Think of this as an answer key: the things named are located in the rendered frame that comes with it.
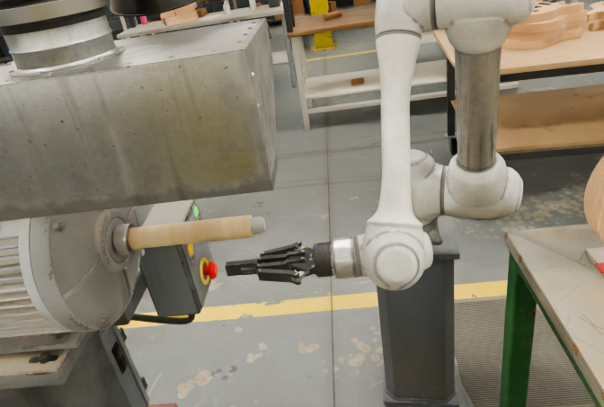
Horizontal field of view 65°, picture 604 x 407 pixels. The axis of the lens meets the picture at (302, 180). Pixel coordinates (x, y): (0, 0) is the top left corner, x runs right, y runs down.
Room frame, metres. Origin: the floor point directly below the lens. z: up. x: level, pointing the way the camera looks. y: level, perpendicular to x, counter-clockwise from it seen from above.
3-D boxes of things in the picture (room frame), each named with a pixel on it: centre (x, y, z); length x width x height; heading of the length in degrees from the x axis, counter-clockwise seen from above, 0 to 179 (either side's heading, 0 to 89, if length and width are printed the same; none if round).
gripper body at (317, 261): (0.85, 0.01, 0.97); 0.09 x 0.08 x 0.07; 84
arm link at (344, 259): (0.84, -0.06, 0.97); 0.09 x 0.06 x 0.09; 174
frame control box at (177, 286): (0.86, 0.37, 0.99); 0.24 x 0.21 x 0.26; 84
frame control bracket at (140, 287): (0.80, 0.38, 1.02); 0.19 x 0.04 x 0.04; 174
